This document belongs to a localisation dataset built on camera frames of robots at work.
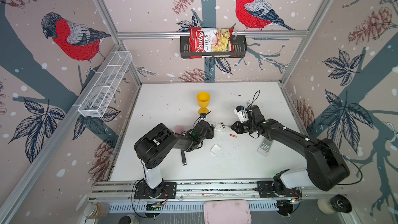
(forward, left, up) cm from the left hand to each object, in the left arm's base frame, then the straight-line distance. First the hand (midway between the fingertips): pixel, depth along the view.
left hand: (211, 128), depth 93 cm
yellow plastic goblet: (+14, +5, +11) cm, 18 cm away
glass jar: (-40, +49, +6) cm, 64 cm away
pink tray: (-41, -9, 0) cm, 42 cm away
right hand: (-3, -11, +4) cm, 12 cm away
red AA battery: (-3, -12, -2) cm, 12 cm away
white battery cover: (-12, -2, -3) cm, 12 cm away
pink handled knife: (0, +20, -1) cm, 20 cm away
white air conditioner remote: (0, -7, -3) cm, 7 cm away
